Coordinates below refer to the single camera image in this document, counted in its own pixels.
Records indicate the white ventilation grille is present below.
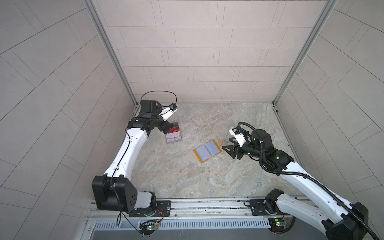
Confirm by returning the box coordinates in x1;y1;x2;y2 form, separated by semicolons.
94;218;270;231

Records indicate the clear acrylic card stand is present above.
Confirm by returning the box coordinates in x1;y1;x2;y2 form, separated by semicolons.
166;122;183;144

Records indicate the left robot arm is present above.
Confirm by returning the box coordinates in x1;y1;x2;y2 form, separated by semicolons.
92;100;177;215

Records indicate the yellow leather card holder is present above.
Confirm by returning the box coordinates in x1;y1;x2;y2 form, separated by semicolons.
193;140;224;164

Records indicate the left green circuit board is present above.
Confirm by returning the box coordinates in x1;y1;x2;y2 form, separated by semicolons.
139;220;160;236

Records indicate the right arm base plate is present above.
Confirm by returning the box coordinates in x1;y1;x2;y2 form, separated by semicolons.
244;199;286;216

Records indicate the left thin black cable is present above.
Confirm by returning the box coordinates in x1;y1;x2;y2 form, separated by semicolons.
139;90;178;106

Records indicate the red card in stand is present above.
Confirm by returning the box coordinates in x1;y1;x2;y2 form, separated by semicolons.
169;127;180;134

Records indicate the right black corrugated cable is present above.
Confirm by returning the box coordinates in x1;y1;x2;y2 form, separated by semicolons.
236;121;380;240

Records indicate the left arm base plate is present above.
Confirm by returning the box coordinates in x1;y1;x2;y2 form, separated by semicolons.
129;201;172;218

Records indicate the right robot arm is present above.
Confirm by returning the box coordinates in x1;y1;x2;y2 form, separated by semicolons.
222;127;377;240

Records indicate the green circuit board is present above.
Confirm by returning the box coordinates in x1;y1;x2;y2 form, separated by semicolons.
139;220;160;236
268;218;287;233

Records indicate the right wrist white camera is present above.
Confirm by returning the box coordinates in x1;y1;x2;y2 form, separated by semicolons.
229;127;249;147

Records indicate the aluminium mounting rail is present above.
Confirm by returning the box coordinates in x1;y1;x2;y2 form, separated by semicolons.
86;197;318;220

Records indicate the right green circuit board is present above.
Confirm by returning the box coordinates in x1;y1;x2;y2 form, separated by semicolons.
268;218;287;233

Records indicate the white VIP card in stand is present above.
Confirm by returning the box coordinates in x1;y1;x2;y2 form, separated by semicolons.
166;132;182;144

